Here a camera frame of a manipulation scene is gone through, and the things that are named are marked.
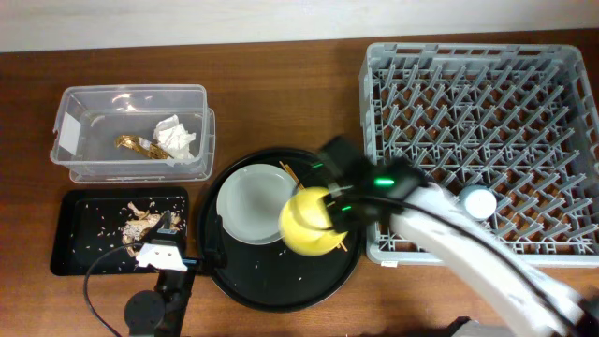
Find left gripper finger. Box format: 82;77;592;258
212;215;227;269
156;211;172;234

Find food scraps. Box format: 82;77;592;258
121;202;182;257

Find yellow bowl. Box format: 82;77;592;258
279;187;347;257

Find gold snack wrapper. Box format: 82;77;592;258
114;135;172;159

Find white tissue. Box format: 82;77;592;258
153;115;196;160

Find blue cup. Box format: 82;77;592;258
458;185;497;221

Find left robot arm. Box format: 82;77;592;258
124;211;227;336

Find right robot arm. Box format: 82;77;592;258
316;136;598;336

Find grey dishwasher rack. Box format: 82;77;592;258
359;42;598;268

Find round black serving tray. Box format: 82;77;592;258
196;148;365;313

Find grey ceramic plate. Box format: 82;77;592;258
216;164;296;245

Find black rectangular tray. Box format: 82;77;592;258
50;187;189;276

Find left wooden chopstick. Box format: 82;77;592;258
279;161;304;190

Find clear plastic storage bin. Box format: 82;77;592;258
50;84;216;183

